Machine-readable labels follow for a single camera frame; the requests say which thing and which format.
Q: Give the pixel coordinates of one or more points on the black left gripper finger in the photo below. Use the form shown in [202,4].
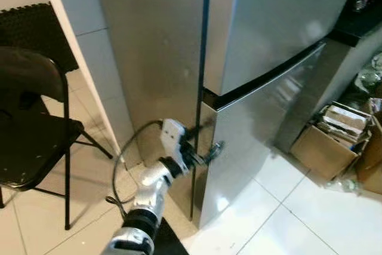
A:
[212,153]
[202,128]

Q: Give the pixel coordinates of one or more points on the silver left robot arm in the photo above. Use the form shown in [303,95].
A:
[152,186]

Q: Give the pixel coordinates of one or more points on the silver fridge body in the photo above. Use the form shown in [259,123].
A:
[149,58]

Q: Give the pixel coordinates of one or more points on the cardboard box with papers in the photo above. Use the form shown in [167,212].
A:
[319,153]

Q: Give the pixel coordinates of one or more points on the silver freezer door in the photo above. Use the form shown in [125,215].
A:
[280,22]

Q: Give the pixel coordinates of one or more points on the empty clear plastic bottle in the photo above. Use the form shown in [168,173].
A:
[343,186]

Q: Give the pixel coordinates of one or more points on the grey kitchen counter black top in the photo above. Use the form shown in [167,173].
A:
[334,76]

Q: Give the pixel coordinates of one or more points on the black folding chair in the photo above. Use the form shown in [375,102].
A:
[30,141]

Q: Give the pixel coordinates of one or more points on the grey green bag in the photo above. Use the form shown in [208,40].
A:
[371,73]

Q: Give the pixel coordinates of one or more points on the black foam panel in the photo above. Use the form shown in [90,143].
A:
[36,28]

